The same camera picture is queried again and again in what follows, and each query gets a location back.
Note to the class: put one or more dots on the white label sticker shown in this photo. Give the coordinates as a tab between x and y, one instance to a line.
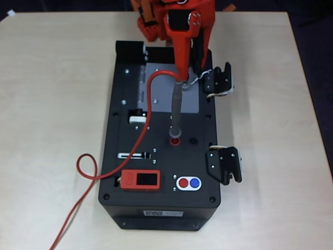
164	213

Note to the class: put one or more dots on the red and blue buttons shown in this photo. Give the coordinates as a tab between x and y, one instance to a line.
177	179

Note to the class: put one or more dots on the grey hinged door panel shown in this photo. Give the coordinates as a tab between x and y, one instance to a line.
161	88

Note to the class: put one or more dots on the grey test probe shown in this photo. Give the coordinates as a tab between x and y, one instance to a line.
177	114

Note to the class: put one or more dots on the black corner block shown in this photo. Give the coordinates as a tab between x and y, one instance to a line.
130	50

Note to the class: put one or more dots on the small white scrap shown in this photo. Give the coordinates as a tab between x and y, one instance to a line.
11	13

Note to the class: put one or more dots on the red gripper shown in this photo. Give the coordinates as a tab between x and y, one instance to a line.
182	35

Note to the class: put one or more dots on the red push button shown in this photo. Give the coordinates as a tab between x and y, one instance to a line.
184	182

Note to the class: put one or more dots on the white slider knob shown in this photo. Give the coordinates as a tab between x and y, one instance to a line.
137	119

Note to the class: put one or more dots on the orange plastic piece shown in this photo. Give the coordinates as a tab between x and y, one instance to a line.
229	7

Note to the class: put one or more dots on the black task board box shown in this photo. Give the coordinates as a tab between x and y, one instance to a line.
161	161

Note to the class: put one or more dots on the red robot arm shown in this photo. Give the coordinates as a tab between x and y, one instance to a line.
151	31

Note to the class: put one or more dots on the blue push button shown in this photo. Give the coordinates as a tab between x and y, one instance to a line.
194	182

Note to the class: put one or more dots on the red display module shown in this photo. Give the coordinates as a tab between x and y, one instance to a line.
128	179

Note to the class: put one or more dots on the slot slider with black knob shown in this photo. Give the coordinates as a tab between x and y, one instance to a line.
127	155

